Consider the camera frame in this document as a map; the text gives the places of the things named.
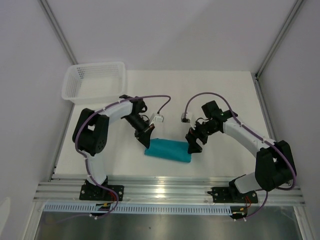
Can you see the right aluminium frame post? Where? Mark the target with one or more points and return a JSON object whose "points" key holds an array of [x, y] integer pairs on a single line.
{"points": [[280, 36]]}

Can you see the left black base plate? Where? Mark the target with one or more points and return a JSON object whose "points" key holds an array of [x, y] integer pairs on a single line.
{"points": [[91, 192]]}

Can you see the aluminium frame post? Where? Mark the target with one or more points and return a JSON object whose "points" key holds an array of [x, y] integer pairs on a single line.
{"points": [[280, 36], [55, 26]]}

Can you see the white perforated plastic basket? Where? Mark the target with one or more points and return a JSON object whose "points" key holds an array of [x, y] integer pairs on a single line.
{"points": [[93, 83]]}

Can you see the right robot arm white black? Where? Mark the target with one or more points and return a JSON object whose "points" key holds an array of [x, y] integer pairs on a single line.
{"points": [[274, 165]]}

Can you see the right aluminium side rail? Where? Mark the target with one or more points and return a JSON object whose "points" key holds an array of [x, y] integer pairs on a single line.
{"points": [[264, 108]]}

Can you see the white slotted cable duct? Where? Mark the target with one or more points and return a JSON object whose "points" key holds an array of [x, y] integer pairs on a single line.
{"points": [[130, 208]]}

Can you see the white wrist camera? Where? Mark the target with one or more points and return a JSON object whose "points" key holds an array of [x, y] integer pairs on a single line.
{"points": [[187, 117], [156, 118]]}

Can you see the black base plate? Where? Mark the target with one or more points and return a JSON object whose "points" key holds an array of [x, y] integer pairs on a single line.
{"points": [[232, 195], [91, 192]]}

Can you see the left aluminium side rail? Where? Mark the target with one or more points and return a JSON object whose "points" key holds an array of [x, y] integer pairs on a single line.
{"points": [[54, 165]]}

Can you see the aluminium mounting rail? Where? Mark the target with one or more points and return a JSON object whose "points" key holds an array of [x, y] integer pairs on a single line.
{"points": [[137, 190]]}

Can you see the teal t shirt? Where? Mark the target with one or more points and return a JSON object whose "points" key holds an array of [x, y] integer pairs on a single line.
{"points": [[169, 150]]}

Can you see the left aluminium frame post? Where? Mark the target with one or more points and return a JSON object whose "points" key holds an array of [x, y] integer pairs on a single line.
{"points": [[55, 26]]}

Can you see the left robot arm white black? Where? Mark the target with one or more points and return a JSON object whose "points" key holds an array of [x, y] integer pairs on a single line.
{"points": [[91, 132]]}

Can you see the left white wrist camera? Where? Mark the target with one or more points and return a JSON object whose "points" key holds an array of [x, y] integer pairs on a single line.
{"points": [[156, 118]]}

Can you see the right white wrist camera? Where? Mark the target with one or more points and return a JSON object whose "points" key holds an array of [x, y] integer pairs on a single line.
{"points": [[187, 117]]}

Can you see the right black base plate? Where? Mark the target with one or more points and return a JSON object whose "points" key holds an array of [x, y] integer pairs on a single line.
{"points": [[232, 195]]}

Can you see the aluminium side rail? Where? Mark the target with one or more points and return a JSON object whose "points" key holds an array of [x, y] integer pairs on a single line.
{"points": [[54, 165], [264, 108]]}

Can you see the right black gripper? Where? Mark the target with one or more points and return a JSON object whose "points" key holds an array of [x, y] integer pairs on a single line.
{"points": [[192, 136]]}

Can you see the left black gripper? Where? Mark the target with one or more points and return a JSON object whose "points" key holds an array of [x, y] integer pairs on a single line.
{"points": [[143, 136]]}

